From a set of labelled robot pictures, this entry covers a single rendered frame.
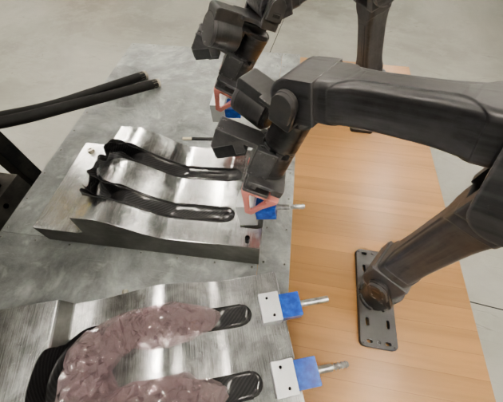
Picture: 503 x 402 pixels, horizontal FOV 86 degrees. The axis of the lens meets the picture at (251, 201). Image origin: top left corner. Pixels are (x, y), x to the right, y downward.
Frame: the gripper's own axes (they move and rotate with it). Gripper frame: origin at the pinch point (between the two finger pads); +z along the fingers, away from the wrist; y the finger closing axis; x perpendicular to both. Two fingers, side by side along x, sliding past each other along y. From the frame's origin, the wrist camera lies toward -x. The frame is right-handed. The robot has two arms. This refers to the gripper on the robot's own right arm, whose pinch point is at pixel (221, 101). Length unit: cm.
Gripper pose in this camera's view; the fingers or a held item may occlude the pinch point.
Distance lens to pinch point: 73.7
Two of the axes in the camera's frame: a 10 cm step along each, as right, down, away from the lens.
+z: -4.5, 4.3, 7.8
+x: 8.9, 3.3, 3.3
